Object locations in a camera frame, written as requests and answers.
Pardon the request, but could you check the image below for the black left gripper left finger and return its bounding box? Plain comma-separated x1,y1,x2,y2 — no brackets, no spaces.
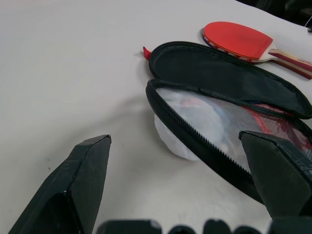
7,134,112,234

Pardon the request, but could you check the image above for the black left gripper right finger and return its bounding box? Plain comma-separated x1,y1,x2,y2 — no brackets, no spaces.
238,130,312,222

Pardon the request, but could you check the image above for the black zippered paddle case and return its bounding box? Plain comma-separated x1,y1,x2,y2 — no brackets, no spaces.
142,40,312,205

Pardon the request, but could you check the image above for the red table tennis paddle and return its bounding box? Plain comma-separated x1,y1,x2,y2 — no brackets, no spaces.
201,21,312,80

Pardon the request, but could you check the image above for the white crumpled paper wad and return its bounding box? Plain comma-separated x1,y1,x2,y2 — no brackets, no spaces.
154,114,200,162

